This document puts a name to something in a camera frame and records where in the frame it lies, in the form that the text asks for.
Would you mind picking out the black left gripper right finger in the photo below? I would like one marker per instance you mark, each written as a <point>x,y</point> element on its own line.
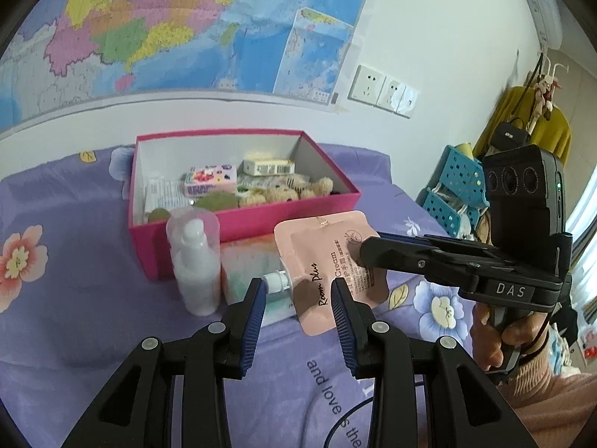
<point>463,407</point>

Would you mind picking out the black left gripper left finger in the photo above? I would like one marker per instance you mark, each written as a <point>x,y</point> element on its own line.
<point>134,408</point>

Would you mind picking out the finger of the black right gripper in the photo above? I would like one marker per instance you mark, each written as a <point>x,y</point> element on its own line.
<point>446,244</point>
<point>448,269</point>

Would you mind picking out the pink hand cream pouch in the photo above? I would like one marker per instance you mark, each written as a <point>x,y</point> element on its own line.
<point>315,251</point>

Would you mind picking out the beige teddy bear plush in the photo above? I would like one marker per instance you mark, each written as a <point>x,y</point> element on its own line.
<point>253,191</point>

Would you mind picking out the green frog plush toy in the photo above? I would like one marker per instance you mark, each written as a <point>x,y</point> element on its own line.
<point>217,201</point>

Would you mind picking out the pink floral small tissue pack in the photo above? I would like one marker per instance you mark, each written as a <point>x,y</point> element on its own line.
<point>200,182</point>

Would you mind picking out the clear plastic packet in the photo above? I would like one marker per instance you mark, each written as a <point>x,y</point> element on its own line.
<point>164,193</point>

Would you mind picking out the pink sleeved right forearm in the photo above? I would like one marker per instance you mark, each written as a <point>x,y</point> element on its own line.
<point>554,409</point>

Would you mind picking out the right hand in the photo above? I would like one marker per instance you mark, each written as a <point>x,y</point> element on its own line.
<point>488,344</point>

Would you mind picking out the teal perforated storage rack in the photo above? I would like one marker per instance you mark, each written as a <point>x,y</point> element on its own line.
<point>455,195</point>

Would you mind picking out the purple floral tablecloth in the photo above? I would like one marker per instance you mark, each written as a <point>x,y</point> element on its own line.
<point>65,333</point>

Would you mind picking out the black handbag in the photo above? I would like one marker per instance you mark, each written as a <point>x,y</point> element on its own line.
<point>507,136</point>

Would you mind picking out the white pump lotion bottle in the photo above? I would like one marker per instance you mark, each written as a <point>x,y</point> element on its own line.
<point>193,236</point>

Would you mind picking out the white coat rack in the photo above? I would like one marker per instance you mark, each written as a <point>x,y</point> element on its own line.
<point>544,86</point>

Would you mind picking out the pink cardboard box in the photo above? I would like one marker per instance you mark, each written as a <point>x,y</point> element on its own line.
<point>172,155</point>

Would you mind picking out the white air conditioner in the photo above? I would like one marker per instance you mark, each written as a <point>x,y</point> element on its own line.
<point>548,22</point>

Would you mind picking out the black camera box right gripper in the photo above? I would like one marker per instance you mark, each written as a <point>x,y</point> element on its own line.
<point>526,193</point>

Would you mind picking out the white wall switch plate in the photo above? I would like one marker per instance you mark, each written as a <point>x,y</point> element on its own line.
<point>397,97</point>

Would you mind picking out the white wall socket plate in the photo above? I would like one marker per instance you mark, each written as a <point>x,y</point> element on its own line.
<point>367,85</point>

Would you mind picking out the colourful wall map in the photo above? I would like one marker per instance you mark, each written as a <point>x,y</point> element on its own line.
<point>71,52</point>

